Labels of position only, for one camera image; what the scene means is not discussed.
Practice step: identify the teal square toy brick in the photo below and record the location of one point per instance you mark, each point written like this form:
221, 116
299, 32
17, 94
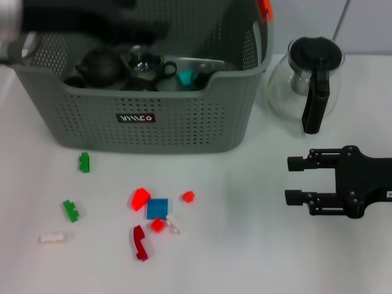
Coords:
185, 78

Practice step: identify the dark clay teapot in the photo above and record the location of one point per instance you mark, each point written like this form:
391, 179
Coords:
101, 67

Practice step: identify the pale pink toy brick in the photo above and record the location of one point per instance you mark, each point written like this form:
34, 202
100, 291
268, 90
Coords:
52, 239

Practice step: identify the small dark clay cup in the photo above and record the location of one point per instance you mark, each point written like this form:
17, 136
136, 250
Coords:
75, 82

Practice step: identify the glass teacup with black base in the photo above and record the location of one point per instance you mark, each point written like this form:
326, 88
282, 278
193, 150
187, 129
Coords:
211, 67
141, 86
205, 80
141, 65

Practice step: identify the white toy brick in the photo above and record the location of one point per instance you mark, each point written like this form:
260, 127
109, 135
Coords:
174, 225

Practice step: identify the large red sloped brick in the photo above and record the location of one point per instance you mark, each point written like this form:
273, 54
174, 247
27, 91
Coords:
140, 199

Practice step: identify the grey-green perforated storage bin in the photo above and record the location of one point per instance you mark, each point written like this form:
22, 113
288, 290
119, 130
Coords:
183, 122

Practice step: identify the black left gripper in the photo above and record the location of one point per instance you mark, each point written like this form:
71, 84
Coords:
76, 15

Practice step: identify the green notched toy brick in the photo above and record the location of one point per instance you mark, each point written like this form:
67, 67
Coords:
71, 211

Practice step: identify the blue square toy brick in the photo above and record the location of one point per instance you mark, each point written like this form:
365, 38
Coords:
157, 209

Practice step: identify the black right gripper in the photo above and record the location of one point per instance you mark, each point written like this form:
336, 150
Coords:
355, 180

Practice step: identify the small red toy brick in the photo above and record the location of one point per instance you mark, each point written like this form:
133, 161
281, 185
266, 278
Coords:
187, 196
156, 226

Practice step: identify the small green toy brick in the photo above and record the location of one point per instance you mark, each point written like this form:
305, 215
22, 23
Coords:
84, 162

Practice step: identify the dark red toy brick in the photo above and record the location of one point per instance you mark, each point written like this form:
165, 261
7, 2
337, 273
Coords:
139, 242

